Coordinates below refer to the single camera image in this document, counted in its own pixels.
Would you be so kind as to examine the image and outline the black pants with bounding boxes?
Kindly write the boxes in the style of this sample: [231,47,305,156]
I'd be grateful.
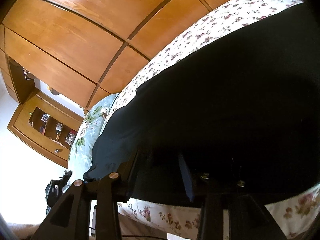
[83,2,320,209]

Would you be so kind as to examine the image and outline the light blue floral pillow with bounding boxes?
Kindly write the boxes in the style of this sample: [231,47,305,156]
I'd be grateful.
[67,93,118,186]

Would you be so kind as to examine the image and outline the floral white bedspread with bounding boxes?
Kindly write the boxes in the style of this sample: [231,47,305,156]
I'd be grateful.
[102,0,320,240]

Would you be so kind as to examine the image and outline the wooden shelf cabinet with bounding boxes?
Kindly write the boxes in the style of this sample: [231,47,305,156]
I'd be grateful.
[8,88,83,168]

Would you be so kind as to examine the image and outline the wooden wardrobe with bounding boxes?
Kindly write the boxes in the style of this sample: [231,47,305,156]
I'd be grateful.
[1,0,229,109]

